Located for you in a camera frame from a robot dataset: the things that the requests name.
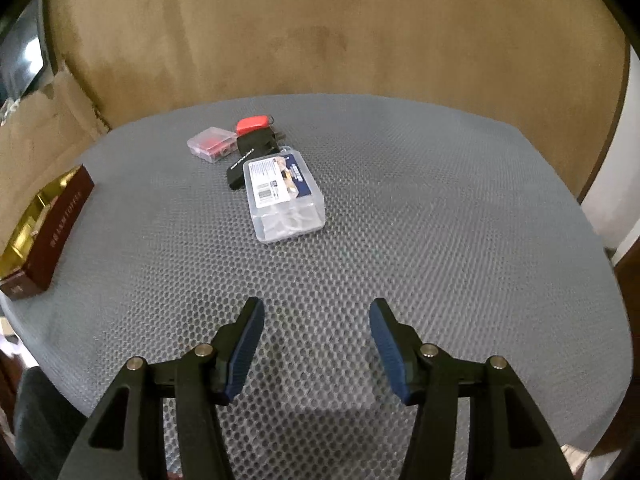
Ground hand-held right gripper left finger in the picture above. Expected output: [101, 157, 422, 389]
[57, 297, 265, 480]

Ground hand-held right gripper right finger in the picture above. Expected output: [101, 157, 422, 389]
[369, 298, 577, 480]

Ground clear plastic box blue label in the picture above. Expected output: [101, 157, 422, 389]
[242, 145, 327, 244]

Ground small clear box red contents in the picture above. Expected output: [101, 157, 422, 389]
[187, 128, 238, 163]

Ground dark red tin box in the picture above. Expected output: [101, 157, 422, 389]
[0, 165, 96, 302]

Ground grey honeycomb mat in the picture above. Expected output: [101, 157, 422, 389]
[0, 92, 634, 480]

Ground black charger plug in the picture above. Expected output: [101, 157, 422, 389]
[226, 129, 287, 192]

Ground small red plastic case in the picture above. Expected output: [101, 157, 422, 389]
[236, 115, 276, 136]

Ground person's left leg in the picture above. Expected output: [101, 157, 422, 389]
[12, 367, 98, 480]

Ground brown cardboard sheet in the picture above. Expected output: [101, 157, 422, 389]
[0, 70, 112, 221]

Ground brown suede panel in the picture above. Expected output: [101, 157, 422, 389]
[42, 0, 632, 206]

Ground dark framed screen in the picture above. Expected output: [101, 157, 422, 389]
[0, 0, 48, 98]

